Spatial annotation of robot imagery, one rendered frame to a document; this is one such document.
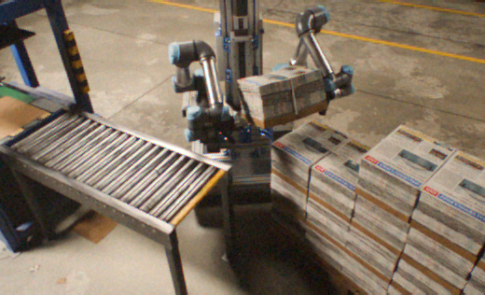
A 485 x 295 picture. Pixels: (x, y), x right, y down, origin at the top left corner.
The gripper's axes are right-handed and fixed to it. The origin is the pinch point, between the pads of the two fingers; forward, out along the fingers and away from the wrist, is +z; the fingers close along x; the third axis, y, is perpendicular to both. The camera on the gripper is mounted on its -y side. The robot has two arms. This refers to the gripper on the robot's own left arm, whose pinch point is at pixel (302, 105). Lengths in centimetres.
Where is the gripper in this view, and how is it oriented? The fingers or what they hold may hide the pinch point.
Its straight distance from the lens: 236.7
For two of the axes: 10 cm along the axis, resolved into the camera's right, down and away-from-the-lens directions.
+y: -1.8, -9.3, -3.1
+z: -9.0, 2.9, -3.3
